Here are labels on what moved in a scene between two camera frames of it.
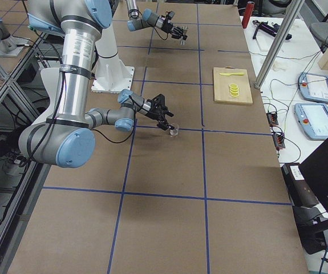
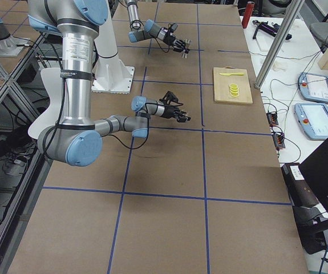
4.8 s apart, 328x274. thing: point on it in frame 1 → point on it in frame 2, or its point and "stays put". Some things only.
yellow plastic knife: (229, 74) stays put
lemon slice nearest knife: (233, 85) stays put
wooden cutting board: (231, 85) stays put
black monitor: (316, 188) stays put
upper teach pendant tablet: (316, 87) stays put
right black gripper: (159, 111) → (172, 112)
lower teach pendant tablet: (318, 121) stays put
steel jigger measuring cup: (185, 28) → (187, 43)
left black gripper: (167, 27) → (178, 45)
